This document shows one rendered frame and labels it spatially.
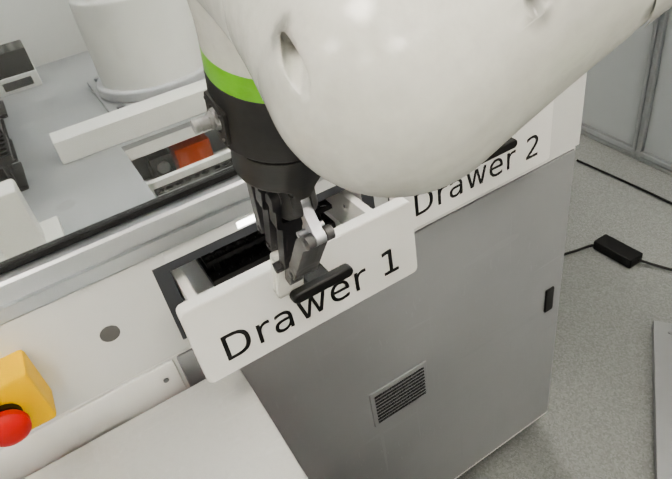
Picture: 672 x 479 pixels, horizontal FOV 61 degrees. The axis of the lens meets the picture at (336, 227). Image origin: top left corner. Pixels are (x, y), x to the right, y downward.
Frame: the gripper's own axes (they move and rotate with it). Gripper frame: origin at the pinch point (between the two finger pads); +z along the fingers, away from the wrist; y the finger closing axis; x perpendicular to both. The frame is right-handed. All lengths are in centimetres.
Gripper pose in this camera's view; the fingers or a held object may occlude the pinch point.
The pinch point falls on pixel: (287, 271)
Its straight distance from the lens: 58.0
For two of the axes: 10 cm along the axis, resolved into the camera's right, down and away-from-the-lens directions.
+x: 8.4, -4.1, 3.4
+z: -0.4, 5.9, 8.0
